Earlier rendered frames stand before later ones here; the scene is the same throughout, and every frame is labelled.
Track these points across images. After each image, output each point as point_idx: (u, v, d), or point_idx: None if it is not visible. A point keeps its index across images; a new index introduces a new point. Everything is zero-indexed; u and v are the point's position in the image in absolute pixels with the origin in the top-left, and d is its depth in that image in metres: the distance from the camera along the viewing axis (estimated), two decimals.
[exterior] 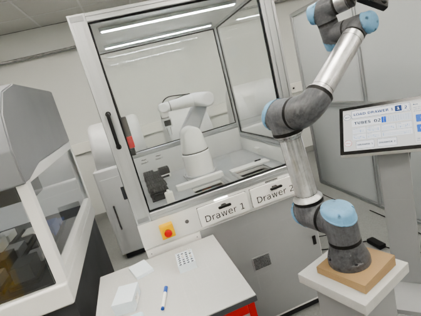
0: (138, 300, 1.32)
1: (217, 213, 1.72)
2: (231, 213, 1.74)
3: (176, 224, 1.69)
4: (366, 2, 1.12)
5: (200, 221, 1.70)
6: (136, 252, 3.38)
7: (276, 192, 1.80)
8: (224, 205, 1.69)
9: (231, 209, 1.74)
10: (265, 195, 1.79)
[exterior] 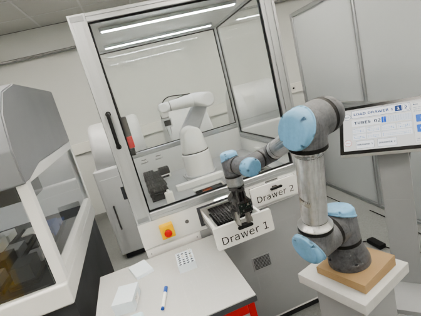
0: (138, 300, 1.32)
1: (237, 234, 1.44)
2: (252, 234, 1.46)
3: (176, 224, 1.69)
4: (230, 195, 1.40)
5: (217, 244, 1.42)
6: (136, 252, 3.38)
7: (276, 192, 1.80)
8: (245, 225, 1.41)
9: (253, 229, 1.46)
10: (265, 195, 1.79)
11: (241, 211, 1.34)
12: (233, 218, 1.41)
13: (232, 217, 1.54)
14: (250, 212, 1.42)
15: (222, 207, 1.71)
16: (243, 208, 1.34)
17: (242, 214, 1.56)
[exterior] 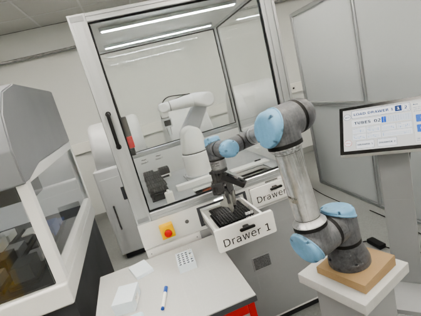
0: (138, 300, 1.32)
1: (238, 236, 1.42)
2: (254, 236, 1.44)
3: (176, 224, 1.69)
4: None
5: (218, 246, 1.40)
6: (136, 252, 3.38)
7: (276, 192, 1.80)
8: (247, 227, 1.38)
9: (255, 231, 1.44)
10: (265, 195, 1.79)
11: None
12: (233, 195, 1.52)
13: (233, 219, 1.52)
14: (227, 201, 1.45)
15: (223, 208, 1.69)
16: None
17: (244, 215, 1.54)
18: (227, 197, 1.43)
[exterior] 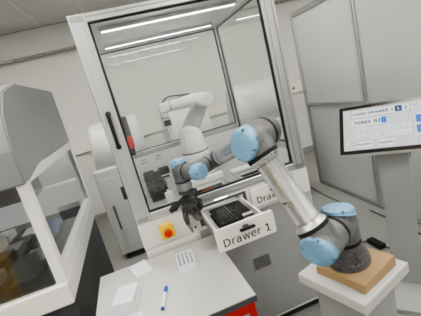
0: (138, 300, 1.32)
1: (238, 236, 1.42)
2: (254, 236, 1.44)
3: (176, 224, 1.69)
4: (180, 202, 1.49)
5: (218, 246, 1.40)
6: (136, 252, 3.38)
7: None
8: (247, 227, 1.38)
9: (255, 231, 1.44)
10: (265, 195, 1.79)
11: (198, 210, 1.48)
12: (187, 223, 1.49)
13: (233, 219, 1.52)
14: (194, 214, 1.56)
15: (223, 208, 1.69)
16: (198, 207, 1.48)
17: (244, 215, 1.54)
18: None
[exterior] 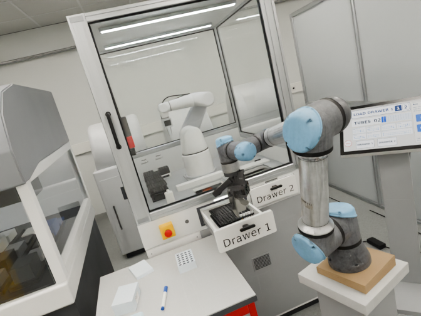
0: (138, 300, 1.32)
1: (238, 236, 1.42)
2: (254, 236, 1.44)
3: (176, 224, 1.69)
4: (225, 185, 1.36)
5: (218, 246, 1.40)
6: (136, 252, 3.38)
7: (276, 192, 1.80)
8: (247, 227, 1.38)
9: (255, 231, 1.44)
10: (265, 195, 1.79)
11: (246, 193, 1.34)
12: (233, 207, 1.36)
13: (233, 219, 1.52)
14: (239, 199, 1.43)
15: (223, 208, 1.69)
16: (246, 190, 1.35)
17: (244, 215, 1.54)
18: None
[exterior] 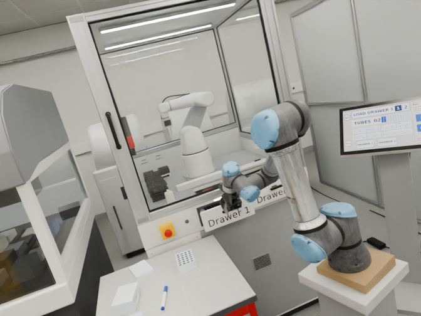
0: (138, 300, 1.32)
1: (221, 217, 1.66)
2: (235, 217, 1.68)
3: (176, 224, 1.69)
4: (223, 190, 1.51)
5: (203, 225, 1.64)
6: (136, 252, 3.38)
7: (276, 192, 1.80)
8: (228, 209, 1.62)
9: (235, 213, 1.68)
10: (265, 195, 1.79)
11: (231, 209, 1.50)
12: (221, 206, 1.57)
13: (218, 204, 1.76)
14: None
15: None
16: (233, 207, 1.49)
17: None
18: None
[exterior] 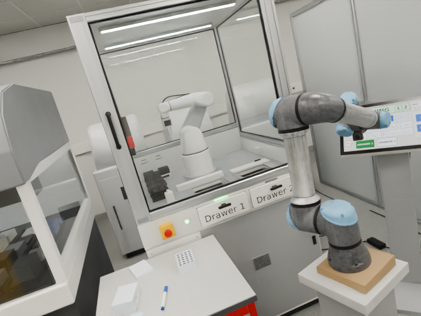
0: (138, 300, 1.32)
1: (217, 213, 1.72)
2: (231, 213, 1.74)
3: (176, 224, 1.69)
4: None
5: (200, 221, 1.70)
6: (136, 252, 3.38)
7: (276, 192, 1.80)
8: (224, 205, 1.69)
9: (231, 209, 1.74)
10: (265, 195, 1.79)
11: None
12: (366, 129, 1.62)
13: None
14: None
15: None
16: None
17: None
18: None
